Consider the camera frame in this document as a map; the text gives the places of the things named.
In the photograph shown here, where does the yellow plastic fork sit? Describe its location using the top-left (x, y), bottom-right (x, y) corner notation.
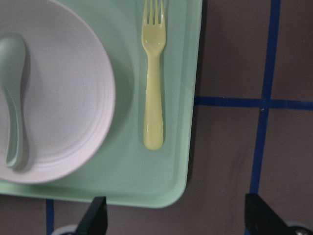
top-left (141, 0), bottom-right (166, 150)

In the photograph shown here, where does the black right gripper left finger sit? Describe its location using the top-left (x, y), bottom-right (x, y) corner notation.
top-left (76, 196), bottom-right (108, 235)

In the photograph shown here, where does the white round plate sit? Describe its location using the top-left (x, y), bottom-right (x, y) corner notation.
top-left (0, 0), bottom-right (115, 184)

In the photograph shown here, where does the grey-green plastic spoon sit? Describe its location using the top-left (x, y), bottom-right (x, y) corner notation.
top-left (0, 33), bottom-right (26, 168)

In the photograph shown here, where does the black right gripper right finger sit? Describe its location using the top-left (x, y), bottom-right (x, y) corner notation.
top-left (245, 193), bottom-right (290, 235)

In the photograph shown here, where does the light green plastic tray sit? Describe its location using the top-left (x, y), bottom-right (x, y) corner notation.
top-left (0, 0), bottom-right (202, 208)

